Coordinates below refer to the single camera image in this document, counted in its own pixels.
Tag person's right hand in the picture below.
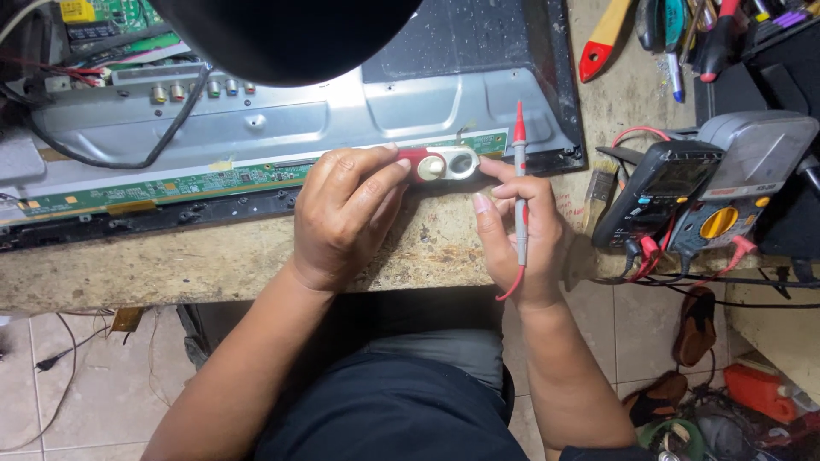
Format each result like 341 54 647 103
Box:
472 157 569 312

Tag person's left hand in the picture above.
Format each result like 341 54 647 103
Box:
291 143 412 293

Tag red multimeter test probe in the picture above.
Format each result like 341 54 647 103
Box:
495 100 530 302

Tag red and silver folding magnifier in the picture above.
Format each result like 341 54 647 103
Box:
396 145 481 184

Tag small flat paintbrush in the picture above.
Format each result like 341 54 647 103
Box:
582 160 620 235

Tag television with open metal back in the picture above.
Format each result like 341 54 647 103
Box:
0 0 588 252

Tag black digital multimeter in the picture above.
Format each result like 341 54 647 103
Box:
591 140 726 252

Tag person's grey shirt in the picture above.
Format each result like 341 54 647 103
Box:
362 329 507 393

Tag long green circuit board strip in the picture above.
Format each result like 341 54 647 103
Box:
0 130 511 226

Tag brown sandal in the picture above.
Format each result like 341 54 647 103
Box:
671 286 718 368
621 371 690 428

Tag black round lamp shade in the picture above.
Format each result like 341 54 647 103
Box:
149 0 425 88

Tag person's black shorts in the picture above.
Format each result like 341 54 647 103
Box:
254 352 533 461

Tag grey multimeter with yellow dial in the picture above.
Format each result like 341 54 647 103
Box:
666 110 820 258

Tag yellow tape piece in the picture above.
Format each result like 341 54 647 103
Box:
109 306 146 334

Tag beige side cabinet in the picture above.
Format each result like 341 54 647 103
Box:
726 266 820 406

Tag red plastic container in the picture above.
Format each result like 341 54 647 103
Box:
724 363 800 424

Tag heap of clutter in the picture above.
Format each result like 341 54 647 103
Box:
634 384 820 461

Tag red and black screwdriver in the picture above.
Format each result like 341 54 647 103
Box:
697 0 742 84

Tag green main circuit board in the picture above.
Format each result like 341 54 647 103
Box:
58 0 193 73

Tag heap of tools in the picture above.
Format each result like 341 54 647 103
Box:
742 0 820 41

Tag black test lead cables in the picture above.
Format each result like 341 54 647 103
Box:
588 240 820 309

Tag thick black cable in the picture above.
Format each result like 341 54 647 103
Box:
26 64 214 171

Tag wooden handle with red end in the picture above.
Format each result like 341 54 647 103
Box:
578 0 635 84

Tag teal handled screwdriver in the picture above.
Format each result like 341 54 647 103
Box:
662 0 688 104

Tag black handled screwdriver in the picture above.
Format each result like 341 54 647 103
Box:
636 0 667 53

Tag black power plug cable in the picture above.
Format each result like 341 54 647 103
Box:
35 323 111 373

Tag white cable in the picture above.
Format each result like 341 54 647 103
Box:
0 0 53 44

